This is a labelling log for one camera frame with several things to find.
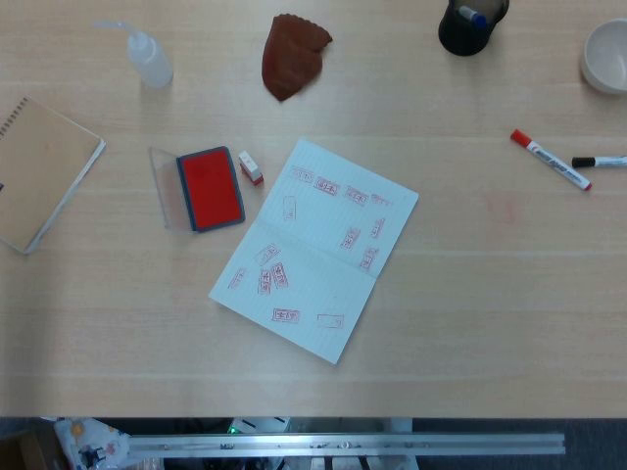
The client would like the small red white stamp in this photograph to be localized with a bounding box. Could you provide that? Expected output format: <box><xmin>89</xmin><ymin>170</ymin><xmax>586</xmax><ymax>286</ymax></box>
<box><xmin>238</xmin><ymin>150</ymin><xmax>265</xmax><ymax>188</ymax></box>

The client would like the white robot base unit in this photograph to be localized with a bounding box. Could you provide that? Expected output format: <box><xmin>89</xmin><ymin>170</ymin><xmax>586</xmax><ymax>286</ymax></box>
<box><xmin>227</xmin><ymin>417</ymin><xmax>290</xmax><ymax>435</ymax></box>

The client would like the open white stamped notebook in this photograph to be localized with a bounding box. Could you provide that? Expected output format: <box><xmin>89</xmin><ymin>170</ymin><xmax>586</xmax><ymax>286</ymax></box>
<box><xmin>209</xmin><ymin>137</ymin><xmax>420</xmax><ymax>365</ymax></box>

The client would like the kraft cover spiral notebook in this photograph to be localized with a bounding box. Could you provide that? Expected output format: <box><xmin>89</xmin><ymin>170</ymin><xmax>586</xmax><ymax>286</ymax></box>
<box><xmin>0</xmin><ymin>95</ymin><xmax>108</xmax><ymax>256</ymax></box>

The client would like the red ink pad clear lid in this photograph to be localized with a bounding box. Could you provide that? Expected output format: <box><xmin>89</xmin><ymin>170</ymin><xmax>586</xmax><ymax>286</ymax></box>
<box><xmin>148</xmin><ymin>145</ymin><xmax>246</xmax><ymax>234</ymax></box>

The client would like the brown folded cloth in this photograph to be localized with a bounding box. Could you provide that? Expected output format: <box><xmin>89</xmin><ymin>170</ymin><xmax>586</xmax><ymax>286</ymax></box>
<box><xmin>261</xmin><ymin>14</ymin><xmax>334</xmax><ymax>103</ymax></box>

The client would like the clear squeeze wash bottle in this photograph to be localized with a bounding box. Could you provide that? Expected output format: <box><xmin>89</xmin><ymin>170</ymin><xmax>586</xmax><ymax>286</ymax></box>
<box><xmin>92</xmin><ymin>20</ymin><xmax>174</xmax><ymax>89</ymax></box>

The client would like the black mesh pen holder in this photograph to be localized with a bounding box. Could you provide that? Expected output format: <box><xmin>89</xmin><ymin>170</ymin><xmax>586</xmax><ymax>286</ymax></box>
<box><xmin>437</xmin><ymin>0</ymin><xmax>510</xmax><ymax>57</ymax></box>

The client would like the red whiteboard marker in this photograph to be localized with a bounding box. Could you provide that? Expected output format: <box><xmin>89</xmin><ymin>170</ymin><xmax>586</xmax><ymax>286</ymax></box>
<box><xmin>509</xmin><ymin>128</ymin><xmax>593</xmax><ymax>192</ymax></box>

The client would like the blue capped marker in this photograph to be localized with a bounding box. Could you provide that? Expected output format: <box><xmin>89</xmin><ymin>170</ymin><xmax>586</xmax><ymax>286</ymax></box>
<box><xmin>458</xmin><ymin>5</ymin><xmax>488</xmax><ymax>26</ymax></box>

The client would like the black whiteboard marker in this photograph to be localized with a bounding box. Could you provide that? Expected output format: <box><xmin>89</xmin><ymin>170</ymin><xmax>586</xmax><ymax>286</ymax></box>
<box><xmin>571</xmin><ymin>155</ymin><xmax>627</xmax><ymax>169</ymax></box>

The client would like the white printed plastic bag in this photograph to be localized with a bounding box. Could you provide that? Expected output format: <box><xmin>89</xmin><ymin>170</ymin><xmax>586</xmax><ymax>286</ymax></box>
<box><xmin>53</xmin><ymin>417</ymin><xmax>131</xmax><ymax>470</ymax></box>

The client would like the white ceramic bowl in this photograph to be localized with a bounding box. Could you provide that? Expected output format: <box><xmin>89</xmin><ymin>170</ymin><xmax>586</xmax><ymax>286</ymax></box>
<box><xmin>580</xmin><ymin>18</ymin><xmax>627</xmax><ymax>95</ymax></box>

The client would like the brown cardboard box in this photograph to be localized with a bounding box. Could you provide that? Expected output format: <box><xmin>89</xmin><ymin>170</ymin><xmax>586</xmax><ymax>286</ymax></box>
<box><xmin>0</xmin><ymin>428</ymin><xmax>60</xmax><ymax>470</ymax></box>

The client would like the aluminium profile rail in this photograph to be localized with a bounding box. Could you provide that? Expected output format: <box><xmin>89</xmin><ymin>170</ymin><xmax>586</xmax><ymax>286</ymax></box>
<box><xmin>127</xmin><ymin>432</ymin><xmax>566</xmax><ymax>458</ymax></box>

